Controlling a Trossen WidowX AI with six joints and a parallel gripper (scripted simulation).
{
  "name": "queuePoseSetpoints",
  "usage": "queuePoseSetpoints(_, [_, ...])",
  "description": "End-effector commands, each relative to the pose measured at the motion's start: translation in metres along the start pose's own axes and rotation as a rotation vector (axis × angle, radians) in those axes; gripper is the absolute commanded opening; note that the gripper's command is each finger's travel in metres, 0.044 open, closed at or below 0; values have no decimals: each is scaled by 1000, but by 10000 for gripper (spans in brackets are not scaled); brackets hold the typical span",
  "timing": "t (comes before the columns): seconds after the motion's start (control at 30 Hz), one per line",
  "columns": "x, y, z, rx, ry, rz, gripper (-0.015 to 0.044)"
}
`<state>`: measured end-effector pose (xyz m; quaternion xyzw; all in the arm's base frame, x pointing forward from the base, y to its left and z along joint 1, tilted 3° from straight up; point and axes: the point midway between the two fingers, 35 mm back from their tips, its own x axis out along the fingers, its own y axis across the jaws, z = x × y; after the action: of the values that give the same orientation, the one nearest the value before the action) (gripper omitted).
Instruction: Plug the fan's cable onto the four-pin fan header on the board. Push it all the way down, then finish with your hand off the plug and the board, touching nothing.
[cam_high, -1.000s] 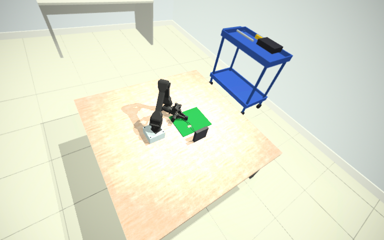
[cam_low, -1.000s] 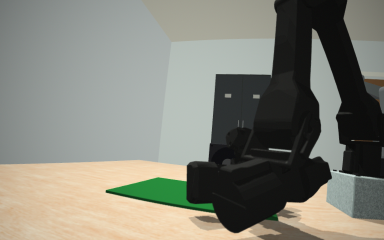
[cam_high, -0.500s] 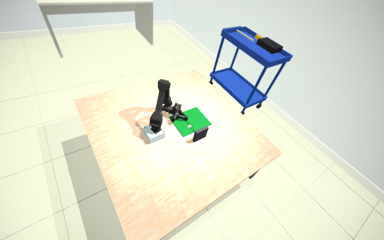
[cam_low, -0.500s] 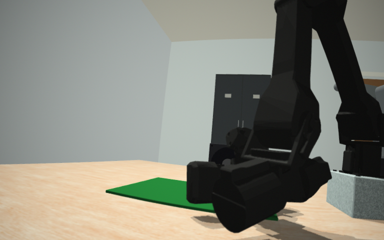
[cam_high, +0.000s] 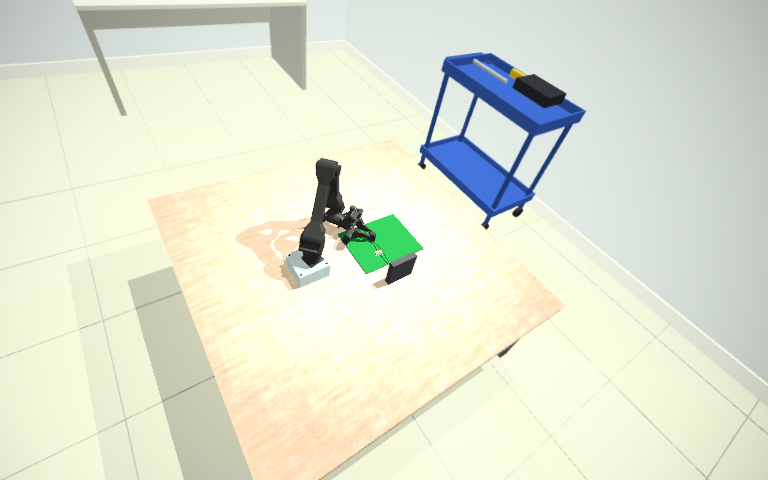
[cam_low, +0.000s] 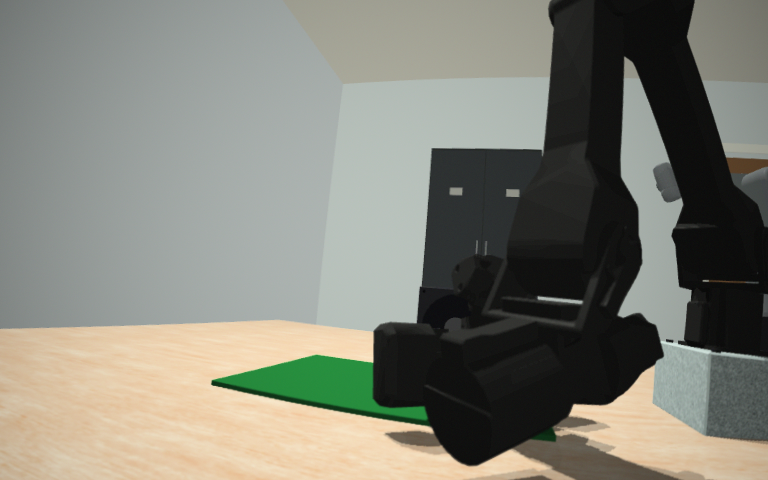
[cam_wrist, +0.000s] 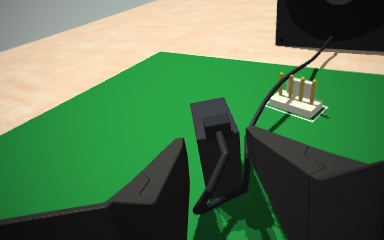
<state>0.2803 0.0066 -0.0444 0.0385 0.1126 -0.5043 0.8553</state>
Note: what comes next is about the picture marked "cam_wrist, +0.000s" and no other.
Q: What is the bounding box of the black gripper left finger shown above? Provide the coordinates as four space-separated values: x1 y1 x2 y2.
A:
0 137 190 240

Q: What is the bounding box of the black computer fan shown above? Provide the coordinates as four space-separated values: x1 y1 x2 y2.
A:
275 0 384 52

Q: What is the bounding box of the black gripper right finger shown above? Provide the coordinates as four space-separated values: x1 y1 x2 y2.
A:
246 126 384 240

